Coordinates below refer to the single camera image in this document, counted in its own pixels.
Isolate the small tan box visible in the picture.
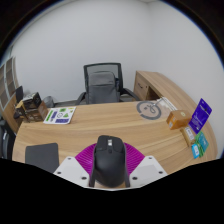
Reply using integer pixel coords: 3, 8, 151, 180
180, 125, 197, 148

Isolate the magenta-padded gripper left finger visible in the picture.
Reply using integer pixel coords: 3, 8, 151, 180
53, 142, 98, 189

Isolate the black leather office chair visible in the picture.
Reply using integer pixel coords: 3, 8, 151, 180
0, 119, 16, 160

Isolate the black computer mouse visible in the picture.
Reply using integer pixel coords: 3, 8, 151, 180
89, 134, 131, 189

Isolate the purple card package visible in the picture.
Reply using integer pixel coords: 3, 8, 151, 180
188, 97, 213, 135

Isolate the small blue packet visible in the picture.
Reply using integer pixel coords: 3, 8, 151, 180
191, 143, 202, 160

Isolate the white paper sheet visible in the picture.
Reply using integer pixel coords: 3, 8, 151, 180
156, 97, 178, 113

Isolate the black mesh office chair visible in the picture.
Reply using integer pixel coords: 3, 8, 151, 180
75, 62, 143, 106

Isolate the dark grey mouse pad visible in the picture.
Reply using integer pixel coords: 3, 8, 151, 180
25, 142, 60, 174

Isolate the black visitor chair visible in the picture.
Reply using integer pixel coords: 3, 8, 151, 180
13, 85, 25, 119

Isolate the green packet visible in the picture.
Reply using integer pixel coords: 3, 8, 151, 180
194, 130, 210, 154

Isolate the wooden shelf unit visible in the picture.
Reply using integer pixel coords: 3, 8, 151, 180
0, 56, 21, 134

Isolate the orange cardboard box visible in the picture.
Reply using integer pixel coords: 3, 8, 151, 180
166, 110, 192, 131

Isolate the dark brown cardboard box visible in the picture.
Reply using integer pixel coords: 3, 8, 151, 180
25, 100, 49, 123

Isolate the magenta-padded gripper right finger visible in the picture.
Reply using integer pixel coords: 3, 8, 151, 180
123, 142, 168, 188

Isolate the wooden side desk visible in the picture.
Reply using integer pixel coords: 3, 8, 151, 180
133, 70, 198, 111

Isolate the grey backpack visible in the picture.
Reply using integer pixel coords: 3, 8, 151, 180
87, 70, 120, 104

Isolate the white green purple printed sheet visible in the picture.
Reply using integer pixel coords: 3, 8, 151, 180
43, 106, 77, 125

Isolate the black box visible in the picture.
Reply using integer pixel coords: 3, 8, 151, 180
22, 92, 43, 110

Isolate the round grey disc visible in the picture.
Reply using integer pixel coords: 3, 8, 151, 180
135, 99, 163, 120

